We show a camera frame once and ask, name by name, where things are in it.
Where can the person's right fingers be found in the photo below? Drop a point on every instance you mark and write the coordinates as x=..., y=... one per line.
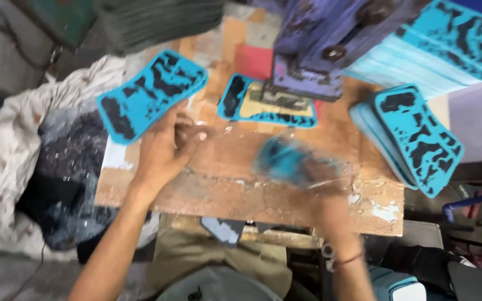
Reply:
x=322, y=171

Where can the purple press machine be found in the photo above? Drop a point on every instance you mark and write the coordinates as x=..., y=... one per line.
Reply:
x=329, y=42

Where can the blue metal tube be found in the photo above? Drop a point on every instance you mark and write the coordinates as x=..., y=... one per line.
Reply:
x=471, y=203

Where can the person's khaki trousers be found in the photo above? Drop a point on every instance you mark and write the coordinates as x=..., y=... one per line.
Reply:
x=207, y=255

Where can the yellowish metal cutting die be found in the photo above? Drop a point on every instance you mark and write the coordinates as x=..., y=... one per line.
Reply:
x=280, y=104

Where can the white sack of scraps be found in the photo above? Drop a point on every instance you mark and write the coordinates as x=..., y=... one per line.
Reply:
x=6, y=146

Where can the teal and white container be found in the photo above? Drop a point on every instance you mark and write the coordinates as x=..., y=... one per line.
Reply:
x=396, y=284

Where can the tall pile of light-blue sheets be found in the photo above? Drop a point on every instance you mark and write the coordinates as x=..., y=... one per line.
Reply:
x=429, y=50

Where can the small teal foam cutout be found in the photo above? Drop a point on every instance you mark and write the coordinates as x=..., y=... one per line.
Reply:
x=280, y=161

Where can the grey-blue foam offcut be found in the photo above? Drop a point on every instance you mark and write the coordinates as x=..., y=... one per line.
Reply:
x=222, y=230

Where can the person's grey shirt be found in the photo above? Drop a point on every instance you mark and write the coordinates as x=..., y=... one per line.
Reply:
x=220, y=288

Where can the dark grey sheet stack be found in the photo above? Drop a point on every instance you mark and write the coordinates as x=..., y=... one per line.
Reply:
x=161, y=23

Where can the green metal box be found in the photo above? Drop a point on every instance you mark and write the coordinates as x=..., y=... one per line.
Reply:
x=59, y=16

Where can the blue patterned sheet with cutout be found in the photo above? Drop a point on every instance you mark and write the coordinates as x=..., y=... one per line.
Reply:
x=232, y=98

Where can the person's left fingers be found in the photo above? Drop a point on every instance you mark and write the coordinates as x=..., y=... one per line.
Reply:
x=184, y=131

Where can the person's right hand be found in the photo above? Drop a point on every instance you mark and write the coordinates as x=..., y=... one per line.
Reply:
x=333, y=209

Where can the stack of blue patterned sheets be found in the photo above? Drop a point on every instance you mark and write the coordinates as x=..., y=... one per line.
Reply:
x=416, y=138

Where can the person's left hand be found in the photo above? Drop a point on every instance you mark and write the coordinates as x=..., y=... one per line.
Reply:
x=159, y=154

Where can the red thread wristband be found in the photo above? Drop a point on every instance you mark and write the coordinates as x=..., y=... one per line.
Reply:
x=349, y=260

